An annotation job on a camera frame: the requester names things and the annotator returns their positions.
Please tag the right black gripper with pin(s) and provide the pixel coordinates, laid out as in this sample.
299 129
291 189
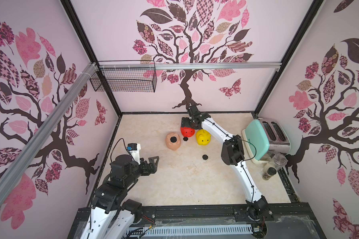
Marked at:
190 120

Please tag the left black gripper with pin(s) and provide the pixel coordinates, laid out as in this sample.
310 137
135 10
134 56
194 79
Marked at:
153 166

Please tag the red piggy bank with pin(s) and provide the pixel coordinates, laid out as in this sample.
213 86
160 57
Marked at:
187 131

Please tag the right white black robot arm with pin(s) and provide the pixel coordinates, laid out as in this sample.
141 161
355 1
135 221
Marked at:
232 154

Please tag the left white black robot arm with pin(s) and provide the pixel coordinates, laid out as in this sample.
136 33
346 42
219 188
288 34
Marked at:
111 214

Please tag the yellow piggy bank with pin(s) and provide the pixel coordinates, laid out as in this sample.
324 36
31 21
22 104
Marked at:
203 137

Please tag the mint green toaster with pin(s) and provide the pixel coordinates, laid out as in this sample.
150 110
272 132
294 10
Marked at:
263 138

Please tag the glass jar black lid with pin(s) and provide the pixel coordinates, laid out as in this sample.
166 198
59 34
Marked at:
274 163

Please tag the back aluminium rail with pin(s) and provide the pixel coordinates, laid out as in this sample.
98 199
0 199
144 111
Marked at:
190 66

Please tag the aluminium rail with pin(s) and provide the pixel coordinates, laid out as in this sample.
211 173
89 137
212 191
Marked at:
15 171
190 66

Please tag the white cable duct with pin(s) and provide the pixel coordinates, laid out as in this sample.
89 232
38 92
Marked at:
183 231

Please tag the black wire basket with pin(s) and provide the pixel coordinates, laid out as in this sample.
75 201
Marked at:
125 76

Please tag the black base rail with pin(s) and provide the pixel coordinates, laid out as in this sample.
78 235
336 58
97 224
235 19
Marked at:
239 212

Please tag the left aluminium rail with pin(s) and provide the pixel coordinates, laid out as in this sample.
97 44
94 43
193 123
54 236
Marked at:
15 171

